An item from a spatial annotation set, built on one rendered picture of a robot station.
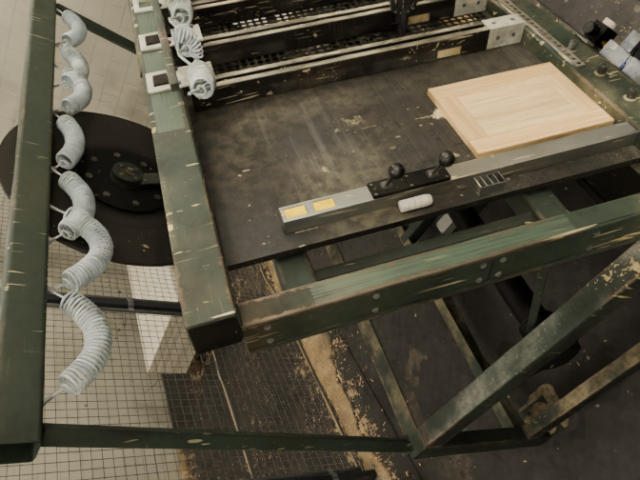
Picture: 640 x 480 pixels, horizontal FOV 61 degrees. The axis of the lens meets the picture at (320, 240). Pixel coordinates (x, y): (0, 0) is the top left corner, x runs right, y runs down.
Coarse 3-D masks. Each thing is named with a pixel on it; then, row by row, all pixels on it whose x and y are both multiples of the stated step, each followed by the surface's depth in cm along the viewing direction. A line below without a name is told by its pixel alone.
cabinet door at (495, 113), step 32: (544, 64) 165; (448, 96) 156; (480, 96) 156; (512, 96) 155; (544, 96) 155; (576, 96) 153; (480, 128) 146; (512, 128) 146; (544, 128) 145; (576, 128) 144
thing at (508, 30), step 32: (448, 32) 170; (480, 32) 169; (512, 32) 173; (288, 64) 162; (320, 64) 161; (352, 64) 164; (384, 64) 167; (416, 64) 171; (192, 96) 156; (224, 96) 159; (256, 96) 162
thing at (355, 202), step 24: (552, 144) 137; (576, 144) 137; (600, 144) 138; (624, 144) 141; (456, 168) 133; (480, 168) 133; (504, 168) 133; (528, 168) 136; (360, 192) 129; (408, 192) 129; (432, 192) 132; (312, 216) 125; (336, 216) 128
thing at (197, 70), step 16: (176, 0) 162; (160, 16) 145; (176, 16) 158; (192, 16) 163; (160, 32) 139; (192, 32) 149; (176, 48) 148; (192, 64) 138; (176, 80) 124; (192, 80) 134; (208, 80) 134; (208, 96) 136
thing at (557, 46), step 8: (504, 0) 185; (512, 8) 181; (520, 16) 177; (528, 16) 177; (528, 24) 174; (536, 24) 173; (536, 32) 171; (544, 32) 170; (552, 40) 167; (560, 48) 164; (568, 56) 160; (576, 64) 158; (584, 64) 157
